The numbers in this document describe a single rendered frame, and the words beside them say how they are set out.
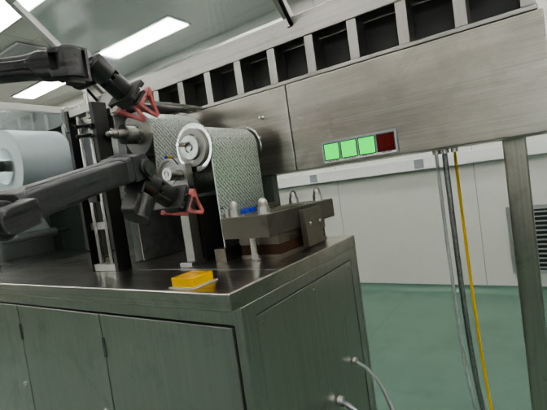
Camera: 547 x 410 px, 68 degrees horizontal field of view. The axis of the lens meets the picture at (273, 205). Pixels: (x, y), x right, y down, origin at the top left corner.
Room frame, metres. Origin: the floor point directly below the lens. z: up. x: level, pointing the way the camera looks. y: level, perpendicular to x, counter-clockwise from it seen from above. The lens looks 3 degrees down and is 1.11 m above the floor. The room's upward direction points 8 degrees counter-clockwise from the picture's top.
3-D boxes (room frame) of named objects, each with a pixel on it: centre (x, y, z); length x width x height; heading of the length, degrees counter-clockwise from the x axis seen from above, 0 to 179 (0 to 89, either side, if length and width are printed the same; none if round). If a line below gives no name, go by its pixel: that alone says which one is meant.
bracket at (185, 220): (1.22, 0.27, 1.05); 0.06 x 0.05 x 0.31; 146
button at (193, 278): (0.95, 0.21, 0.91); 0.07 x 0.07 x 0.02; 56
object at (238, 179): (1.30, 0.10, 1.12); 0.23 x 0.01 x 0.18; 146
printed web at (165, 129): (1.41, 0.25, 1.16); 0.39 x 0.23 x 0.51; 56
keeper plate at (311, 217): (1.23, -0.11, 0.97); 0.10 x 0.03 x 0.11; 146
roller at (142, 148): (1.48, 0.35, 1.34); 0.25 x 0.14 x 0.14; 146
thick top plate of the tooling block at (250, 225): (1.27, -0.02, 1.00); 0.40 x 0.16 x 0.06; 146
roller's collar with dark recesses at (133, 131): (1.36, 0.44, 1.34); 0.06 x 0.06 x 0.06; 56
